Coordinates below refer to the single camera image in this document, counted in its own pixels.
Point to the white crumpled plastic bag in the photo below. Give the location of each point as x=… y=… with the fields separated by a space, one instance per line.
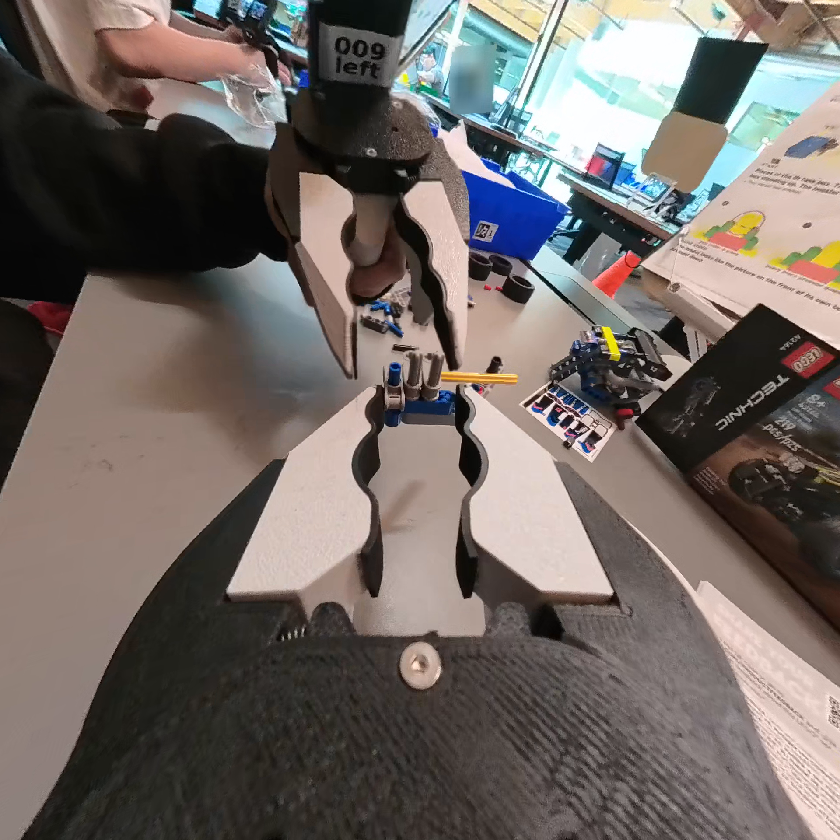
x=469 y=157

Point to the person's left forearm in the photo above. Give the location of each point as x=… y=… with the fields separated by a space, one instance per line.
x=131 y=197

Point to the person's dark clothing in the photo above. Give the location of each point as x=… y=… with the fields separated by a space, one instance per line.
x=19 y=394

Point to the partly built lego vehicle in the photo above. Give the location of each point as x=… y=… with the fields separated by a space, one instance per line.
x=604 y=374

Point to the red cloth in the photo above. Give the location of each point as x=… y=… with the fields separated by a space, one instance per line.
x=52 y=318

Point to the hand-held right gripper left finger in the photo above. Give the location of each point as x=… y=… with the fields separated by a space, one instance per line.
x=302 y=512

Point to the dark work table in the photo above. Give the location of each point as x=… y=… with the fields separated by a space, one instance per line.
x=610 y=203

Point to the sticker sheet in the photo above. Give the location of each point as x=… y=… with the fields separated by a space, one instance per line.
x=571 y=420

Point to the blue plastic bin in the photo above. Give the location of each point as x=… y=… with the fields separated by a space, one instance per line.
x=518 y=203

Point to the open instruction booklet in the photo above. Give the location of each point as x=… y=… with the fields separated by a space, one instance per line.
x=787 y=709

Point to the yellow lego axle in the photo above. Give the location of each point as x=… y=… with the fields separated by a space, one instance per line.
x=485 y=378

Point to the person's left hand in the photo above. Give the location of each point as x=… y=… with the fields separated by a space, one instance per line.
x=377 y=279

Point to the dark cardboard set box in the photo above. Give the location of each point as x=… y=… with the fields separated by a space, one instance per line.
x=754 y=446

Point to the white instruction poster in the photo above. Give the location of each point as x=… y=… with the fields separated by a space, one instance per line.
x=754 y=197

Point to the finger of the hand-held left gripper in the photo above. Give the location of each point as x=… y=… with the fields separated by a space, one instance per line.
x=446 y=262
x=325 y=262

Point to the pile of loose lego pieces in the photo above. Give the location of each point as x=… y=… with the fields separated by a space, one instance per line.
x=377 y=323

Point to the clear plastic bag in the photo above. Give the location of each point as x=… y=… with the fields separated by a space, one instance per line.
x=253 y=98

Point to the black panel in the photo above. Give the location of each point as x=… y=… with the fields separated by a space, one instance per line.
x=718 y=79

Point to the beige square panel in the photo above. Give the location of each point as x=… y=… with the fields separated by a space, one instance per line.
x=686 y=151

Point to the grey and blue lego assembly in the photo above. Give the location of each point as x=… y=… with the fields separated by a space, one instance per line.
x=420 y=410

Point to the black lego tire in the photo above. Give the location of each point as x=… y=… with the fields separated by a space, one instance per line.
x=502 y=264
x=480 y=267
x=518 y=289

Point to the orange traffic cone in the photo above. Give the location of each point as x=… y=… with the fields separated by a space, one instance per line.
x=617 y=279

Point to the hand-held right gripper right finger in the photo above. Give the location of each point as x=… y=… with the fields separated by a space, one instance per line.
x=538 y=518

